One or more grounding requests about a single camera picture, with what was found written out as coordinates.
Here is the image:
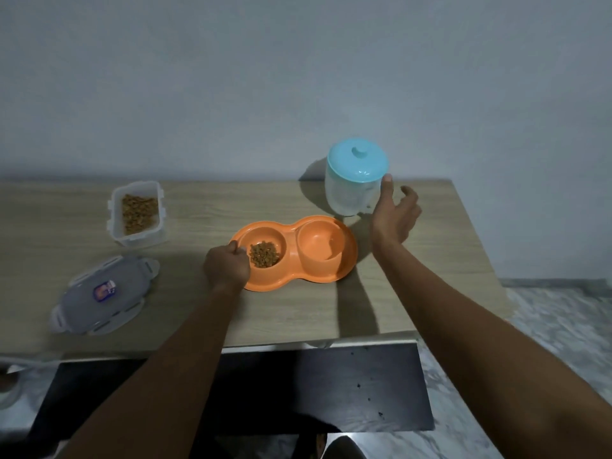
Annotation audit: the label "person's left hand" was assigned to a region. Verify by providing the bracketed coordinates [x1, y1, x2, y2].
[204, 243, 252, 293]

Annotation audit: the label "person's right hand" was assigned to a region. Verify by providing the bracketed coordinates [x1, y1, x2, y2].
[370, 174, 423, 255]

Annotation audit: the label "orange double pet bowl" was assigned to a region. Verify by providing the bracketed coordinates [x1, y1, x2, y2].
[229, 215, 359, 293]

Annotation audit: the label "person's left forearm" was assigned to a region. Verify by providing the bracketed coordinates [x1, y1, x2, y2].
[56, 281, 250, 459]

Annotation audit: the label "person's right forearm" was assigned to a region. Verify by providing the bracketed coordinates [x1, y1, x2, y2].
[372, 238, 612, 459]

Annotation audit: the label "brown kibble heap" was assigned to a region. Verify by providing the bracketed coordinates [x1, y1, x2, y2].
[249, 241, 282, 269]

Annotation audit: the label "translucent white jar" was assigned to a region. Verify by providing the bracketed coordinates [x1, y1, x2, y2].
[324, 160, 383, 217]

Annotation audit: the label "light blue jar lid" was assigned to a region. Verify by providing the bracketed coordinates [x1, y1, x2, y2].
[327, 137, 389, 183]

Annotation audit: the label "clear plastic food container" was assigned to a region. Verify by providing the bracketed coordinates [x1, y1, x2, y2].
[106, 180, 168, 249]

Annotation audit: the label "brown kibble in container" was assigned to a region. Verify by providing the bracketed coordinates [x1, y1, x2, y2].
[120, 194, 159, 237]

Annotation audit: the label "clear container lid grey clips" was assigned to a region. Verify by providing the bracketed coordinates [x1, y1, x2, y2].
[49, 255, 161, 336]

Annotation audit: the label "black lower shelf board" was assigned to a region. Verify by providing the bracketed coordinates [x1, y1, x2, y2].
[29, 342, 435, 442]

